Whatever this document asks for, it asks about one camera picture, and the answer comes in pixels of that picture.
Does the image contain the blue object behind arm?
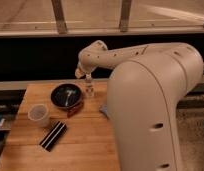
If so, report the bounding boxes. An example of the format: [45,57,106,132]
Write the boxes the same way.
[99,105,109,119]

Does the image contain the black striped rectangular block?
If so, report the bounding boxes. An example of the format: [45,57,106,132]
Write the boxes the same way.
[39,121,67,151]

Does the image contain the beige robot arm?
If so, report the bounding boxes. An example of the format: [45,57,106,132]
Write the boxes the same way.
[75,40,203,171]

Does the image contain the black bowl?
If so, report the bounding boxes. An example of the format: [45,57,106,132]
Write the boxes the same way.
[51,84,82,109]

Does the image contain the metal window frame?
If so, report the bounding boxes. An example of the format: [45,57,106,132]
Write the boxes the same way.
[0,0,204,37]

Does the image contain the brown wooden block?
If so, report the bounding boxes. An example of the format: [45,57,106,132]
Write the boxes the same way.
[67,102,84,118]

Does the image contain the translucent plastic cup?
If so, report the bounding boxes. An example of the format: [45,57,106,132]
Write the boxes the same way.
[28,104,50,127]

